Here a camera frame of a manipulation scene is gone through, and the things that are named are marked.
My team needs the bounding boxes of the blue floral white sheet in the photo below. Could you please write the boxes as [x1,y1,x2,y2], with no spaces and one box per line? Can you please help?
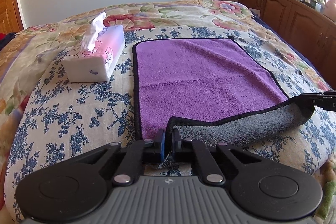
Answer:
[4,26,328,223]

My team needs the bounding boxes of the wooden door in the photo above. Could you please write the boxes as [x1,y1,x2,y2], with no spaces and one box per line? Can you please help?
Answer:
[0,0,23,34]

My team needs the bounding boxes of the large floral beige blanket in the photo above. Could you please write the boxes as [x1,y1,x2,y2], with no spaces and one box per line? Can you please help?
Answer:
[0,0,336,222]

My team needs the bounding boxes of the white tissue pack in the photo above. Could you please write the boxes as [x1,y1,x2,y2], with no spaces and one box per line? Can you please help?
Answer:
[62,12,125,83]

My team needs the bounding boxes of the purple and grey towel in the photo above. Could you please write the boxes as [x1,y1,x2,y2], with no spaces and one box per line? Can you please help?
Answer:
[132,37,314,167]

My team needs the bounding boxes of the wooden cabinet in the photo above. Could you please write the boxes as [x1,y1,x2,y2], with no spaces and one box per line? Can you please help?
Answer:
[239,0,335,88]

